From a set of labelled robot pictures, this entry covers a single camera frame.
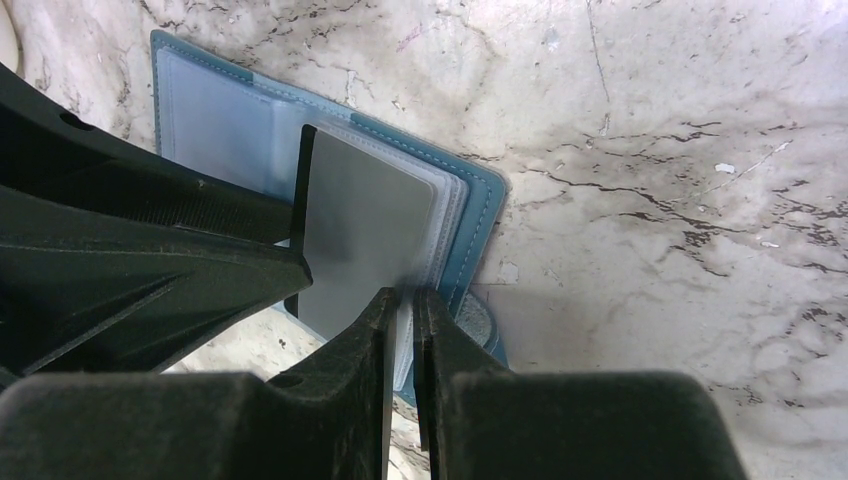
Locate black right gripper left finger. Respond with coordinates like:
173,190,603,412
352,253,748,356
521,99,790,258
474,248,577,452
1,288,398,479

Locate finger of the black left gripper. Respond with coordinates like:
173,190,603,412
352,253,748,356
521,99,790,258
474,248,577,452
1,68,292,244
1,188,312,387

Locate grey silver credit card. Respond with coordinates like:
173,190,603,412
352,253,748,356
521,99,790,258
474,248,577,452
291,124,436,340

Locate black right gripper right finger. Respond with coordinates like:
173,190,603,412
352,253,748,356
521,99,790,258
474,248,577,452
412,288,746,479

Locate blue leather card holder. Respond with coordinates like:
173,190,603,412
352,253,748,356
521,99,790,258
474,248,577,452
151,30,507,400

